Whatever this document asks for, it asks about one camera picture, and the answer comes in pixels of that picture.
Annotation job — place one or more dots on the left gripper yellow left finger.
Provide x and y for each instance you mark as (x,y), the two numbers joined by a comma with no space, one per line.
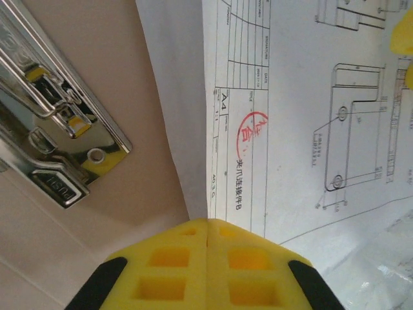
(161,274)

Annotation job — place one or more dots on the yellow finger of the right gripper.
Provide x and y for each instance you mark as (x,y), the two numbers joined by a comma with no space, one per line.
(409,75)
(403,35)

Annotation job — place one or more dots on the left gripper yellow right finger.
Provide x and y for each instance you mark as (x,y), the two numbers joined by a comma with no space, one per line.
(258,274)

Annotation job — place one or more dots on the drawing sheet with red stamp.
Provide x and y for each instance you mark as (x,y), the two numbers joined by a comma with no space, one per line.
(290,97)

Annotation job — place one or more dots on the clear sleeve with blue edge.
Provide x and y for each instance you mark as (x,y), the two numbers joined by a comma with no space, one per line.
(387,264)

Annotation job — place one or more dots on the white drawing paper sheet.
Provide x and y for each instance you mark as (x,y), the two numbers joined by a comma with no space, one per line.
(180,97)

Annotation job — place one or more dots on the beige clip folder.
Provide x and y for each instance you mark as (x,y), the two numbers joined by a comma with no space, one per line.
(145,161)

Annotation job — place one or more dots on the chrome folder clip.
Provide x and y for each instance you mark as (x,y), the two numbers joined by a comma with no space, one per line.
(64,135)

